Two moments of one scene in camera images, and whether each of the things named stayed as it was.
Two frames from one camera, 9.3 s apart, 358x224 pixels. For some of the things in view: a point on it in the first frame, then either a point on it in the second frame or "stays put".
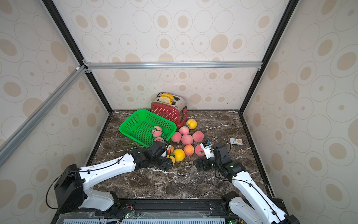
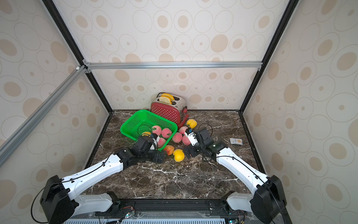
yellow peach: (173, 159) → (146, 134)
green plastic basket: (139, 127) stays put
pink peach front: (156, 131) stays put
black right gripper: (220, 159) → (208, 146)
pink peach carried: (159, 139) stays put
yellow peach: (179, 154) stays put
